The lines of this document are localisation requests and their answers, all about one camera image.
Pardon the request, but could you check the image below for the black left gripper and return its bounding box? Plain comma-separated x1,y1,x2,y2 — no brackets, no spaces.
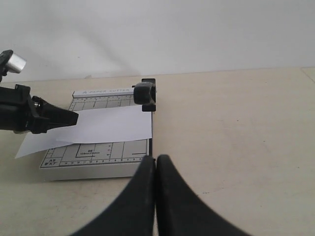
0,50,79,134

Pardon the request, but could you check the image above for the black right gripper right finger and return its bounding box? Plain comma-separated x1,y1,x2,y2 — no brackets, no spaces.
156,154,248,236

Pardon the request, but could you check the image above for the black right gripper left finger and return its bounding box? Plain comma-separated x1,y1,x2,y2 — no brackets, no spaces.
73,156,156,236

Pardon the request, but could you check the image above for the white paper sheet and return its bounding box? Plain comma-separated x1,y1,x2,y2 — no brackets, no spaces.
15,105,152,159

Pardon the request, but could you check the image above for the black cutter blade arm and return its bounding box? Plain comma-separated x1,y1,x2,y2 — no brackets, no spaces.
133,78,157,112

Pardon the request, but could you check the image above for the grey paper cutter base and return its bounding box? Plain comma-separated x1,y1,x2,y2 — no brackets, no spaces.
39,86,153,181

